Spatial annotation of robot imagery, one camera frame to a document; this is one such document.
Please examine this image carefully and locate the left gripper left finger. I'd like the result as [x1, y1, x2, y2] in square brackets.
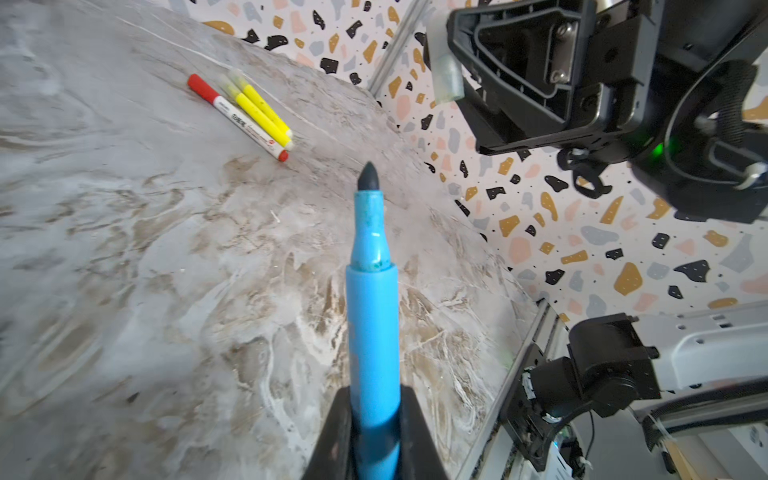
[301, 387, 354, 480]

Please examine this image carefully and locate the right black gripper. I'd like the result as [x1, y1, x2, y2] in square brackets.
[447, 0, 767, 162]

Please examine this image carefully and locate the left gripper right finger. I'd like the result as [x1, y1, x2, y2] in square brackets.
[398, 385, 448, 480]

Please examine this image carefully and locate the blue pen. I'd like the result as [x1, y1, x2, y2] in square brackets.
[346, 162, 401, 479]

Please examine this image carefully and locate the yellow highlighter pen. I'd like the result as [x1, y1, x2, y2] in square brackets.
[218, 75, 293, 151]
[228, 69, 293, 139]

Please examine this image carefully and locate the red white pen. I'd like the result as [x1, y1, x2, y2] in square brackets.
[187, 74, 289, 162]

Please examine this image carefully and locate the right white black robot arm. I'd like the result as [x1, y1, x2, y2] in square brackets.
[430, 1, 767, 319]

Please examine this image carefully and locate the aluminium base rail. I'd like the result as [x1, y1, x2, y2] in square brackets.
[456, 300, 565, 479]

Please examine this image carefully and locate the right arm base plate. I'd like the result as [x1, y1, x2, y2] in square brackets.
[499, 345, 580, 472]

